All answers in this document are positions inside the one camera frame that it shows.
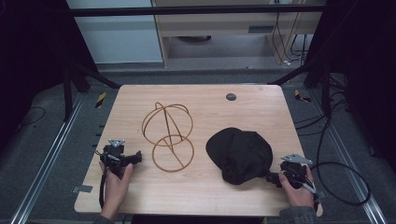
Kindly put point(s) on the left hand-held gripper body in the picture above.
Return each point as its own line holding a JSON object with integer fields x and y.
{"x": 113, "y": 155}

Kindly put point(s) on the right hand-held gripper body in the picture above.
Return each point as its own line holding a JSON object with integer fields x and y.
{"x": 294, "y": 172}

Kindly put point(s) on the black cap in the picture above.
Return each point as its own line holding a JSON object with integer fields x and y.
{"x": 239, "y": 155}

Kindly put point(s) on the person's right hand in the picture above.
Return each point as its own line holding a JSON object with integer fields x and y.
{"x": 297, "y": 197}

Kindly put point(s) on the person's left hand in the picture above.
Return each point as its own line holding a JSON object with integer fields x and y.
{"x": 115, "y": 189}

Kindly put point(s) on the grey tape piece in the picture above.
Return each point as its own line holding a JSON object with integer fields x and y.
{"x": 82, "y": 188}

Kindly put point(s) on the black yellow striped tape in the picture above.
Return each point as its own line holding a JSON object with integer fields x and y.
{"x": 300, "y": 96}
{"x": 100, "y": 100}

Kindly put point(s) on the black metal stand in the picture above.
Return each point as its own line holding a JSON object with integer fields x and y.
{"x": 67, "y": 93}
{"x": 325, "y": 90}

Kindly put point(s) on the grey round table grommet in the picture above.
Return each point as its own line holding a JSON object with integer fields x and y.
{"x": 231, "y": 96}

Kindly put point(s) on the white cabinet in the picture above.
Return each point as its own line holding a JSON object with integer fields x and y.
{"x": 118, "y": 37}

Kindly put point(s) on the dark curtain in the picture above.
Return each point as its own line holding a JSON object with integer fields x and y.
{"x": 367, "y": 77}
{"x": 31, "y": 62}

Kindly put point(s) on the aluminium floor rail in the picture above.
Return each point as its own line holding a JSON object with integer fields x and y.
{"x": 49, "y": 155}
{"x": 351, "y": 155}

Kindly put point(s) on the black horizontal frame bar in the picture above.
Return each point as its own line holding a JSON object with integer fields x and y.
{"x": 186, "y": 11}

